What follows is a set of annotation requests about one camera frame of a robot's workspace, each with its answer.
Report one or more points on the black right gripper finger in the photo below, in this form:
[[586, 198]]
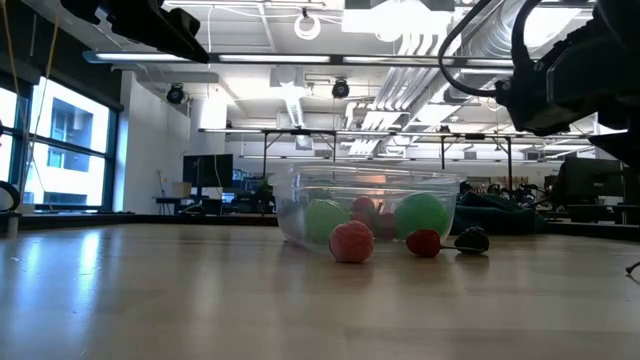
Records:
[[625, 145]]

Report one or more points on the black toy blackberry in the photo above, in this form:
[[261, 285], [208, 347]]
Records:
[[472, 240]]

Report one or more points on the green toy lime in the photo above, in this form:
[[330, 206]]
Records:
[[420, 216]]

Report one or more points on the red toy cherry with stem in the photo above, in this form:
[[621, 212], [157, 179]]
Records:
[[423, 243]]

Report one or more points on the clear plastic tupperware container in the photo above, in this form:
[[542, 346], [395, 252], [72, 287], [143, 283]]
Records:
[[360, 182]]

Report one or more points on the light green toy apple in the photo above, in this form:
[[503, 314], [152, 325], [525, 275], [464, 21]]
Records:
[[325, 220]]

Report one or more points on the pink toy raspberry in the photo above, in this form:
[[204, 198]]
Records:
[[351, 242]]

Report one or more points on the black computer monitor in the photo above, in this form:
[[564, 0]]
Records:
[[207, 170], [590, 180]]

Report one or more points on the black ceiling spotlight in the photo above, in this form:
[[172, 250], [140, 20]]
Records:
[[340, 89], [175, 94]]

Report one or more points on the long ceiling light strip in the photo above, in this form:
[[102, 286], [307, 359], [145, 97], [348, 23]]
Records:
[[290, 58]]

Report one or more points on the dark green cloth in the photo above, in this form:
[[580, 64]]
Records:
[[500, 217]]

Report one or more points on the small cardboard box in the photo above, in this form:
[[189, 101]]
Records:
[[182, 189]]

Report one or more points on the large window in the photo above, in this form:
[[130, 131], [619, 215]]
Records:
[[70, 180]]

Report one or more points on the silver ventilation duct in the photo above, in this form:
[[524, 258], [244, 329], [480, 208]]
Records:
[[480, 45]]

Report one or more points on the black metal table frame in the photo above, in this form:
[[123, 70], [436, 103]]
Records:
[[75, 220]]

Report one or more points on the white short post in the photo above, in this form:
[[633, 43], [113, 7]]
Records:
[[12, 225]]

